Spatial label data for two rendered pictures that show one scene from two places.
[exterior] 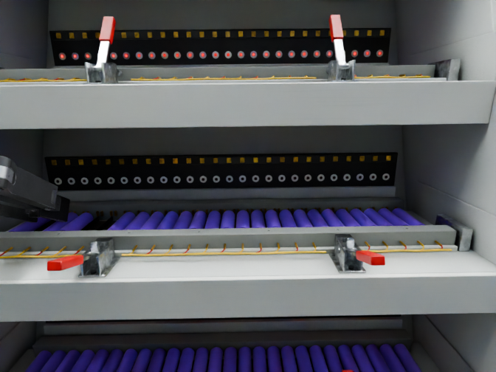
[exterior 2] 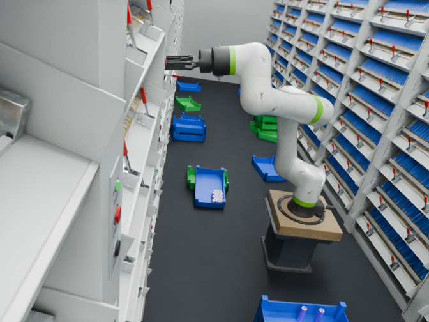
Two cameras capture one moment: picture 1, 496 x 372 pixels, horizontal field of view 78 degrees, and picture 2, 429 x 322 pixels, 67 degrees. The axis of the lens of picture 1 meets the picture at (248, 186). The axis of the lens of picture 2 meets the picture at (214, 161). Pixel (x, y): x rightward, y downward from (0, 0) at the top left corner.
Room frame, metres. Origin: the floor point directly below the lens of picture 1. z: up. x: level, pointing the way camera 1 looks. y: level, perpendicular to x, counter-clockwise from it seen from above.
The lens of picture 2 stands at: (0.25, 1.34, 1.29)
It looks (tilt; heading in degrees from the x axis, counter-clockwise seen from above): 28 degrees down; 262
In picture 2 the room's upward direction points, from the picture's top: 10 degrees clockwise
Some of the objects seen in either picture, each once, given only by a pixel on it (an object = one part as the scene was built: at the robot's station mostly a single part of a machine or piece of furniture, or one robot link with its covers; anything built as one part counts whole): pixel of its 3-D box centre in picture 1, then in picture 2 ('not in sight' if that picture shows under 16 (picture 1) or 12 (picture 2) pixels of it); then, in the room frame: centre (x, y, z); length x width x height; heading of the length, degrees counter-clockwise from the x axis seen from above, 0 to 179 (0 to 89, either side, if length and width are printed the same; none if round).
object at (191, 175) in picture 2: not in sight; (207, 179); (-0.01, -0.73, 0.04); 0.30 x 0.20 x 0.08; 1
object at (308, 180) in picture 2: not in sight; (307, 183); (-0.44, -0.04, 0.49); 0.16 x 0.13 x 0.19; 127
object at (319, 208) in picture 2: not in sight; (312, 206); (-0.50, -0.02, 0.36); 0.26 x 0.15 x 0.06; 176
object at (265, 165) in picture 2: not in sight; (269, 167); (-0.55, -1.01, 0.04); 0.30 x 0.20 x 0.08; 102
